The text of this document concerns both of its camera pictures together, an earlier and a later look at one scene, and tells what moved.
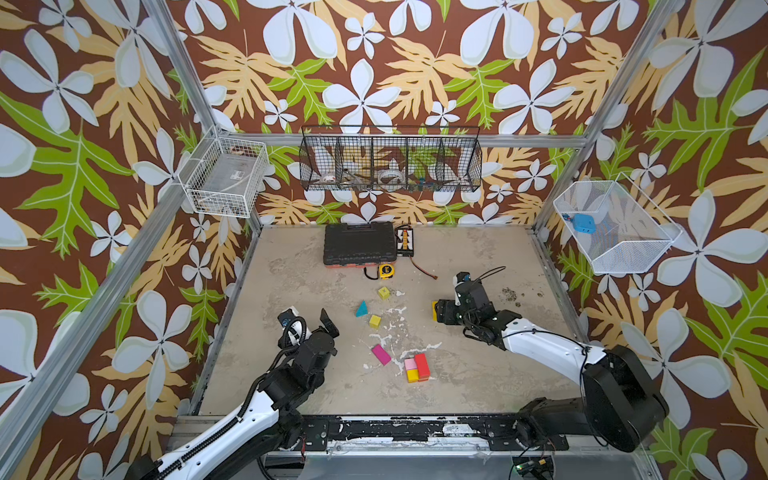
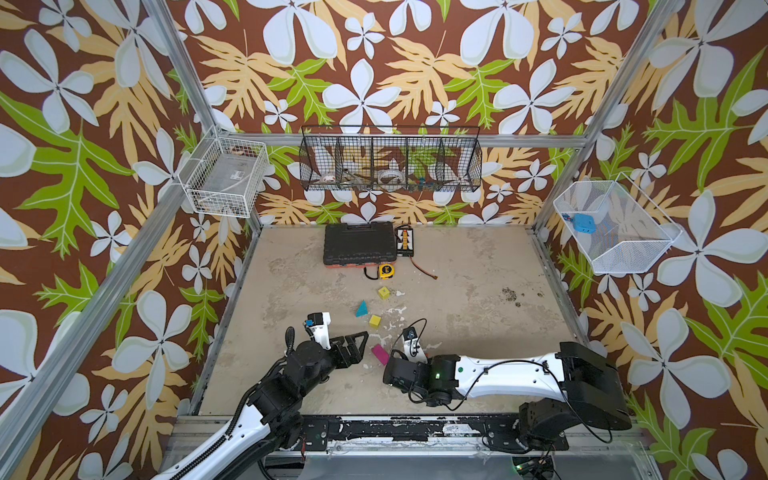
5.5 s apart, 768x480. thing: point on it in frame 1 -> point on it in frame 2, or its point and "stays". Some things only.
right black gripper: (453, 308) -> (397, 370)
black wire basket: (390, 158) stays
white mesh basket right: (629, 238) stays
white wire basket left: (223, 176) stays
